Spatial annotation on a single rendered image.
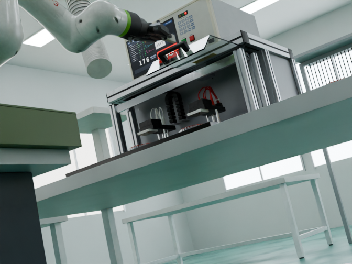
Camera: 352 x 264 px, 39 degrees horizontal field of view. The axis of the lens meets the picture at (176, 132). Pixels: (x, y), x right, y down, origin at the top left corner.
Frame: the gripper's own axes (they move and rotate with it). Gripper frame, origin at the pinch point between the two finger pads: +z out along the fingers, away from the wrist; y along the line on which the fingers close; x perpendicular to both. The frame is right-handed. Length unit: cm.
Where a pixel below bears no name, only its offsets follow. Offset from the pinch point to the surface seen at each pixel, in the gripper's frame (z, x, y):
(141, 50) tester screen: 10.1, 5.3, -21.0
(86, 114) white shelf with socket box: 38, 0, -86
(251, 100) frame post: 5.6, -32.4, 23.6
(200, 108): 1.6, -29.6, 5.7
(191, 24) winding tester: 10.0, 5.1, 5.1
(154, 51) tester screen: 10.1, 2.0, -14.7
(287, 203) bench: 291, -67, -103
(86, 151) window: 410, 84, -466
